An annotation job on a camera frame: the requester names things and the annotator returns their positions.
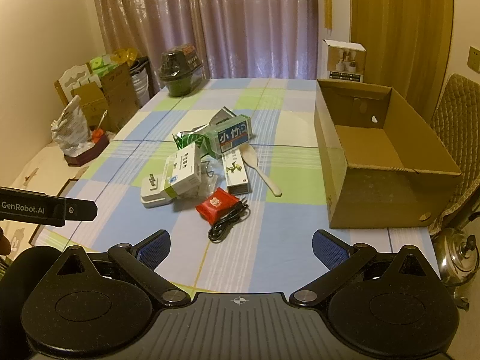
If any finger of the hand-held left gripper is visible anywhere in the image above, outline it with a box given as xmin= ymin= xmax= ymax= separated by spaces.
xmin=66 ymin=199 xmax=98 ymax=220

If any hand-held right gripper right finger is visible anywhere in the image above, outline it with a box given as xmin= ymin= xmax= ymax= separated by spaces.
xmin=292 ymin=229 xmax=432 ymax=307

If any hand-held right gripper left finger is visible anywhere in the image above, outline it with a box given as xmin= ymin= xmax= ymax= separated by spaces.
xmin=49 ymin=230 xmax=191 ymax=307

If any white charger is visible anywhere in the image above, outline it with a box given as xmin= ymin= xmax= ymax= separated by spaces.
xmin=140 ymin=174 xmax=177 ymax=209

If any black cable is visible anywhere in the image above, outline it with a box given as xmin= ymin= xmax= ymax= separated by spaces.
xmin=207 ymin=195 xmax=251 ymax=244

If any red packet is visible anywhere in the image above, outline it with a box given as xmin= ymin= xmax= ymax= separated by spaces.
xmin=195 ymin=187 xmax=241 ymax=224

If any white medicine box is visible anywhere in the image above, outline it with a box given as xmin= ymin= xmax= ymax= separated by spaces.
xmin=163 ymin=144 xmax=201 ymax=199

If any clear plastic package wire handle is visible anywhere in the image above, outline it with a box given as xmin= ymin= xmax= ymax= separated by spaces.
xmin=199 ymin=157 xmax=222 ymax=196

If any white ointment box green bird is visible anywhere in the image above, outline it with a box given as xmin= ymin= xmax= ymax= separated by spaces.
xmin=220 ymin=150 xmax=250 ymax=196

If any silver foil bag green leaf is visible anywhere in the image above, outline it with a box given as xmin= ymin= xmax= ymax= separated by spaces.
xmin=172 ymin=107 xmax=237 ymax=158

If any green medicine box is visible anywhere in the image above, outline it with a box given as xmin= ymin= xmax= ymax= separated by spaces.
xmin=204 ymin=115 xmax=254 ymax=158

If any dark red box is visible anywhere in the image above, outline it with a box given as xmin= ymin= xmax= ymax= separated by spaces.
xmin=64 ymin=135 xmax=111 ymax=166

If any orange screwdriver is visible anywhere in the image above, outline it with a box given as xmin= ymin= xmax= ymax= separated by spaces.
xmin=92 ymin=109 xmax=109 ymax=141

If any crumpled plastic bag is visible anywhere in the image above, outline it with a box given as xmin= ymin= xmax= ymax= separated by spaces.
xmin=50 ymin=95 xmax=92 ymax=156

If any checked tablecloth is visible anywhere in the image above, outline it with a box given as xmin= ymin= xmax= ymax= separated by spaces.
xmin=35 ymin=78 xmax=437 ymax=293

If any small yellow-brown cardboard box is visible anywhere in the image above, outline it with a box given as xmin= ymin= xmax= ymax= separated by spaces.
xmin=73 ymin=82 xmax=109 ymax=128

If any tall brown cardboard box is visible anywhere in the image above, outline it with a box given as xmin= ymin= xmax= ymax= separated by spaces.
xmin=101 ymin=62 xmax=137 ymax=132

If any white plastic spoon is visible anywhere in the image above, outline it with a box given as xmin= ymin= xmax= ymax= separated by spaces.
xmin=239 ymin=144 xmax=283 ymax=197

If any metal kettle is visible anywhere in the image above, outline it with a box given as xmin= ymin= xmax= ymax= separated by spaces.
xmin=431 ymin=229 xmax=480 ymax=310

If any white carved board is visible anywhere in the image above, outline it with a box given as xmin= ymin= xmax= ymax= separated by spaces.
xmin=60 ymin=64 xmax=104 ymax=102

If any black rack with white dishes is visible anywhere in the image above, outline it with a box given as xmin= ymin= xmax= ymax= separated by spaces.
xmin=129 ymin=57 xmax=152 ymax=107

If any green packet box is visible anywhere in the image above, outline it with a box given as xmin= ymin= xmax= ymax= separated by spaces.
xmin=90 ymin=55 xmax=121 ymax=76

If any yellow plastic item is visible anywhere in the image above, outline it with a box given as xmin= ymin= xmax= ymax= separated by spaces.
xmin=112 ymin=47 xmax=137 ymax=66

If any black green wrapped bowl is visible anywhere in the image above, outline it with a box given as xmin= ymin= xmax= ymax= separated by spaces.
xmin=157 ymin=44 xmax=205 ymax=97

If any white product box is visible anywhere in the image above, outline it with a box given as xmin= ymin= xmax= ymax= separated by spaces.
xmin=322 ymin=39 xmax=367 ymax=83

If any quilted chair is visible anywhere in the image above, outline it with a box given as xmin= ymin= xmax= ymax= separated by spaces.
xmin=427 ymin=73 xmax=480 ymax=233

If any purple curtain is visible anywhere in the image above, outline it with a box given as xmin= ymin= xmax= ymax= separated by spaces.
xmin=90 ymin=0 xmax=319 ymax=81

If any wooden door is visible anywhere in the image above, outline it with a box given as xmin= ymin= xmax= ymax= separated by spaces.
xmin=350 ymin=0 xmax=454 ymax=113

